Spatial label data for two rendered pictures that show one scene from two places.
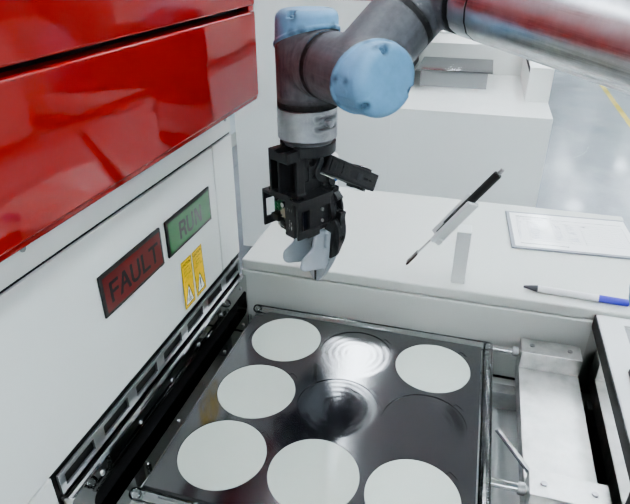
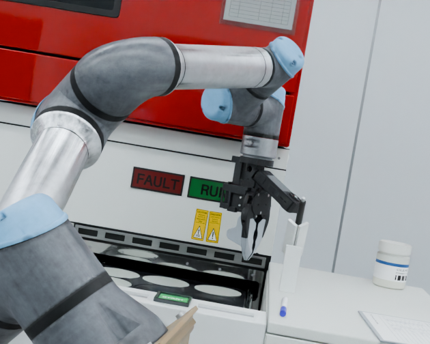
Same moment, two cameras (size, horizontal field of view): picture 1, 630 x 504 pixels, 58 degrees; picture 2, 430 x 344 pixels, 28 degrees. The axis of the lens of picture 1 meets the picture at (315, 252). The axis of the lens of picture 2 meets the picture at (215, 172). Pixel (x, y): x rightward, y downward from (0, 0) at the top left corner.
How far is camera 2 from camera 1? 1.73 m
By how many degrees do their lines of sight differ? 78
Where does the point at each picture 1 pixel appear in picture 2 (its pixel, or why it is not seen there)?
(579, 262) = (351, 323)
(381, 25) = not seen: hidden behind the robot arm
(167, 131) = (176, 116)
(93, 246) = (138, 153)
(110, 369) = (123, 212)
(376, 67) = (207, 91)
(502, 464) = not seen: outside the picture
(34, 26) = not seen: hidden behind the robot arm
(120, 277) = (146, 176)
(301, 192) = (236, 183)
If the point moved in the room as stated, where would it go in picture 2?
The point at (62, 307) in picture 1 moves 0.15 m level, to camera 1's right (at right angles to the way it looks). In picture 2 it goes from (112, 163) to (118, 168)
